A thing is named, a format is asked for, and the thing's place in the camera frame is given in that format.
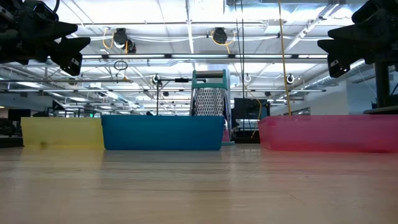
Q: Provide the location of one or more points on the silver ventilation duct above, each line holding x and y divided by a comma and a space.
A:
357, 70

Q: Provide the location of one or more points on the black camera stand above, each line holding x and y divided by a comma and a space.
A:
157, 93

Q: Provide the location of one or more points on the teal blue plastic bin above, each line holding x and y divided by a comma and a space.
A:
161, 132

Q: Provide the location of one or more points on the yellow plastic bin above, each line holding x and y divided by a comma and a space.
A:
62, 132

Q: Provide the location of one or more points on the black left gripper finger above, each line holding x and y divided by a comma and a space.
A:
60, 31
70, 51

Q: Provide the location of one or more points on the black background monitor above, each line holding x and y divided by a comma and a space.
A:
248, 109

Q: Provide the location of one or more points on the grey desk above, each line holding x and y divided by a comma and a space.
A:
382, 110

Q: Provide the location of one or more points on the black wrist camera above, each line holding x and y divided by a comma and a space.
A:
373, 11
43, 11

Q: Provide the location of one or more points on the black monitor stand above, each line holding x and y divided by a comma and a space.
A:
382, 84

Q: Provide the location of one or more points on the long ceiling light bar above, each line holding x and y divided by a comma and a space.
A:
199, 56

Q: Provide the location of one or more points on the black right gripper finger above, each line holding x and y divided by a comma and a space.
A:
339, 51
351, 31

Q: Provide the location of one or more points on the white round ceiling reel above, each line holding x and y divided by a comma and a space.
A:
289, 78
247, 77

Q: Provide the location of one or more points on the pink plastic bin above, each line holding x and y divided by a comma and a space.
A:
326, 133

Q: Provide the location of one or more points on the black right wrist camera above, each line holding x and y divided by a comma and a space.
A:
373, 11

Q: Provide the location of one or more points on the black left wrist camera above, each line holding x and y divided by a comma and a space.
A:
43, 11

